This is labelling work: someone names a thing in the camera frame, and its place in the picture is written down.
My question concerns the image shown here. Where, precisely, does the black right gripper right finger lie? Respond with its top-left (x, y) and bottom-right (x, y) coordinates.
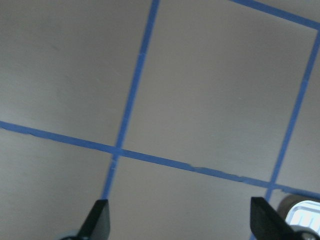
top-left (250, 197), bottom-right (294, 240)

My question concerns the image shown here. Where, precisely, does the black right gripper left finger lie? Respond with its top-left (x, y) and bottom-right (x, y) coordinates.
top-left (77, 199), bottom-right (111, 240)

